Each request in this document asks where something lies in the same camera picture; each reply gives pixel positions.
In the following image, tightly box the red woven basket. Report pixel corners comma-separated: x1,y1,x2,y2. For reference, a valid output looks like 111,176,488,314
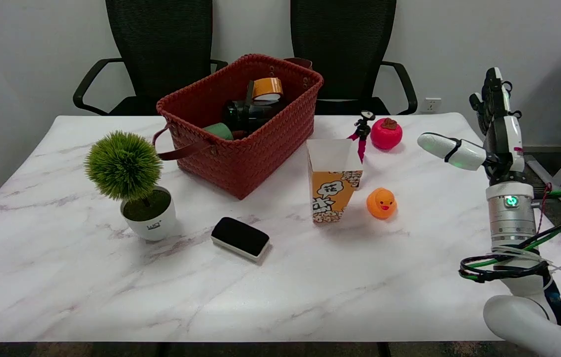
152,54,324,200

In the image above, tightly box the pink black flexible tripod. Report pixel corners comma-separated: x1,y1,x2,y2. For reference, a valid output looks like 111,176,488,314
347,110,376,163

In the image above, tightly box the black looped cable bundle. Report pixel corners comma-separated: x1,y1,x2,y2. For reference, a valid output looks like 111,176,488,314
459,254,551,283

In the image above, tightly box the orange rubber duck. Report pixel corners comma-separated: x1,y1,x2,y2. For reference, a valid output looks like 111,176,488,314
366,187,397,220

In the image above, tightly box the orange tape roll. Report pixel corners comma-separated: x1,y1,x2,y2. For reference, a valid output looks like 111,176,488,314
252,77,284,102

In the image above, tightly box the green cup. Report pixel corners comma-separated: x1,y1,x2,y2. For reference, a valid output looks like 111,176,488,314
203,123,234,141

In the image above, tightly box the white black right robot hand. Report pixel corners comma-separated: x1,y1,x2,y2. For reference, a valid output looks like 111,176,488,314
417,67,527,185

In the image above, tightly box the black mesh office chair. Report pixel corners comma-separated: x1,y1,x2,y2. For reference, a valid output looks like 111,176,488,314
290,0,418,116
73,0,228,116

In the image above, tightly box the orange white popcorn box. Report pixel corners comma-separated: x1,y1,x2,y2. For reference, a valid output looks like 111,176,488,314
306,139,364,224

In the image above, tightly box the green plant in white pot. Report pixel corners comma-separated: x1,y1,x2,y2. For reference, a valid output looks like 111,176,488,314
84,130,177,242

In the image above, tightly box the black white board eraser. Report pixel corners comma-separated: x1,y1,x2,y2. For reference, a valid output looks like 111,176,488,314
211,217,270,262

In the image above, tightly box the black camera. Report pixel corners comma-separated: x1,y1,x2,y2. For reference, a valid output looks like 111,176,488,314
223,82,286,139

